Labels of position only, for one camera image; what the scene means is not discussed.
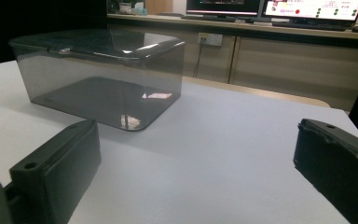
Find beige cabinet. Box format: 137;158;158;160
107;23;358;112

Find clutter of small desk things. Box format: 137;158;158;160
117;1;149;16

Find black keyboard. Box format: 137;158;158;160
271;21;349;33
181;14;238;23

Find black power cable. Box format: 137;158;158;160
193;37;205;79

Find white wall socket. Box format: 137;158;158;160
198;32;224;48

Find transparent grey lidded storage box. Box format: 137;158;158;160
8;28;186;132

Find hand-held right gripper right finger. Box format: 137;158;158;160
293;118;358;224

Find dark computer monitor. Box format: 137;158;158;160
186;0;263;17

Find bright computer monitor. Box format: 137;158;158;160
260;0;358;22

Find wooden counter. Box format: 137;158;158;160
106;13;358;42

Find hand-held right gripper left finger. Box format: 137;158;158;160
4;119;103;224

